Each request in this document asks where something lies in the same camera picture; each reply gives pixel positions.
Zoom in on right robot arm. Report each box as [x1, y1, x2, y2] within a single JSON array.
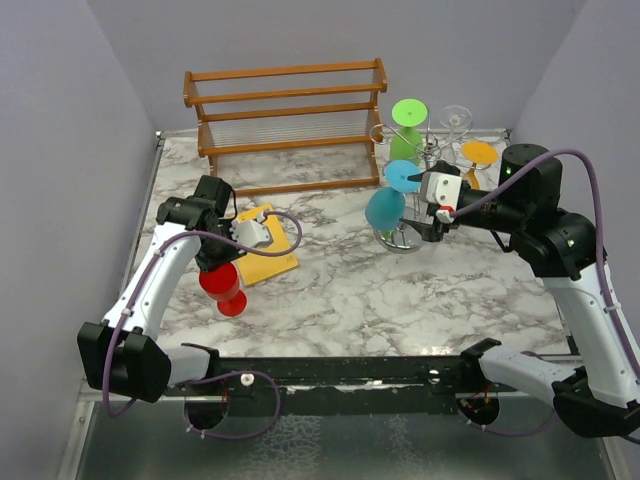
[[400, 144, 639, 438]]

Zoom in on wooden shelf rack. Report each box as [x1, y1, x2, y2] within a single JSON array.
[[183, 58, 388, 197]]

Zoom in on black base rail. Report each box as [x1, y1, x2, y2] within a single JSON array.
[[162, 354, 521, 416]]

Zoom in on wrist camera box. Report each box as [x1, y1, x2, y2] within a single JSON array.
[[418, 171, 462, 224], [230, 213, 273, 249]]

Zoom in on green plastic wine glass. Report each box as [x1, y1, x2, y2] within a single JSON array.
[[389, 98, 429, 166]]

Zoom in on clear champagne flute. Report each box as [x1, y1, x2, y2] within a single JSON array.
[[438, 105, 473, 165]]

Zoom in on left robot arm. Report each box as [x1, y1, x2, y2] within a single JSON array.
[[77, 175, 241, 402]]

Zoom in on blue plastic wine glass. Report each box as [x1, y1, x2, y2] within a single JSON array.
[[365, 160, 421, 232]]

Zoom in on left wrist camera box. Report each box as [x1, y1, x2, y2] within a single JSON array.
[[230, 213, 273, 249]]

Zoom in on chrome wine glass rack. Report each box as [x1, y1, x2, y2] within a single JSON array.
[[369, 117, 476, 256]]

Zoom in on yellow plastic wine glass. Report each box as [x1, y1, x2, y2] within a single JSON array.
[[461, 141, 499, 190]]

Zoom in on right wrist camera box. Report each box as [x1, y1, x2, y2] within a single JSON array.
[[418, 171, 462, 224]]

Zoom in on red plastic wine glass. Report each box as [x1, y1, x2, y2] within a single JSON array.
[[199, 263, 247, 317]]

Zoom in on yellow book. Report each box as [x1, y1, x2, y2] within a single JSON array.
[[235, 216, 299, 287]]

